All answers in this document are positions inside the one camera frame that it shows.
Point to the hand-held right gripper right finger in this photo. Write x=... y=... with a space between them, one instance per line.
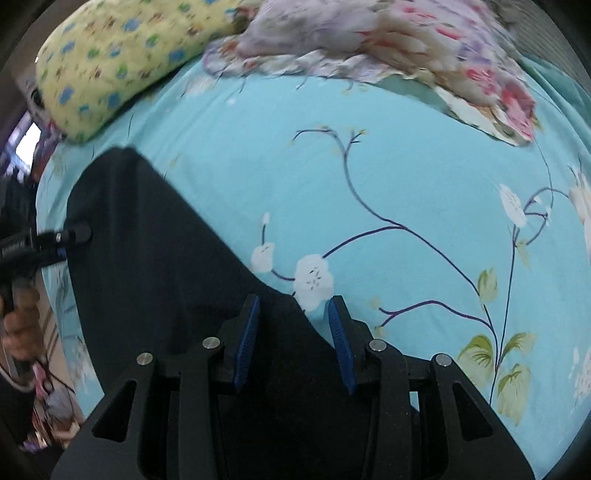
x=340 y=353

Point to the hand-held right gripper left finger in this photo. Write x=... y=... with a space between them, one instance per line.
x=244 y=344

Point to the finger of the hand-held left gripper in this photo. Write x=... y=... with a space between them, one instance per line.
x=55 y=255
x=69 y=235

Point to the black pants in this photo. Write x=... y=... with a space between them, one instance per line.
x=152 y=258

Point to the person's left hand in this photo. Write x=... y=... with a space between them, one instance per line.
x=21 y=330

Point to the bright window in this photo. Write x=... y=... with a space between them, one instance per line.
x=28 y=141

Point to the yellow bear-print pillow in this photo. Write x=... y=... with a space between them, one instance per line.
x=115 y=60

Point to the teal floral bedsheet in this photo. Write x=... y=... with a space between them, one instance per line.
x=369 y=161

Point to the pink floral pillow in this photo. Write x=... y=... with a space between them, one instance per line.
x=369 y=37

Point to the striped padded headboard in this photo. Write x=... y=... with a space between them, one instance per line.
x=554 y=44

